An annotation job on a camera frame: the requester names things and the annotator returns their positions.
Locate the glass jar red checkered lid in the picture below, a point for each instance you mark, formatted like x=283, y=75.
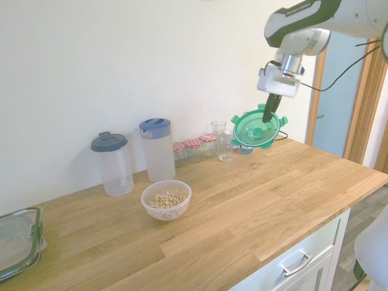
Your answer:
x=208, y=145
x=192, y=150
x=179, y=151

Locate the clear jug with dark lid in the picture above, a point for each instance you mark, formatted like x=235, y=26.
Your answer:
x=116, y=169

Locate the green round container lid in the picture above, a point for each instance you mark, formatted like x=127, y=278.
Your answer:
x=251, y=133

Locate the rectangular container with clip lid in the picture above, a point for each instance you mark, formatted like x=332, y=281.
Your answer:
x=15, y=242

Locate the glass door with wooden frame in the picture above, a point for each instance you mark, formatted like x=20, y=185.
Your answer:
x=339, y=127

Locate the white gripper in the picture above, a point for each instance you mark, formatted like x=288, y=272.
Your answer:
x=277, y=85

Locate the faceted glass tumbler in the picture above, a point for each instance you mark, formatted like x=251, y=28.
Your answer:
x=225, y=151

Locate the clear plastic bowl with cereal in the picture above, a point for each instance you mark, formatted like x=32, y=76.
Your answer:
x=166, y=212

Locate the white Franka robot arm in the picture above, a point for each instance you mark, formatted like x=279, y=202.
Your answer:
x=348, y=12

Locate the dark green chair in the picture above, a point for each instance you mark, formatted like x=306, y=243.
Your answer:
x=359, y=269

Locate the clear pitcher with blue lid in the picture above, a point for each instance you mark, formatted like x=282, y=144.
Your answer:
x=159, y=154

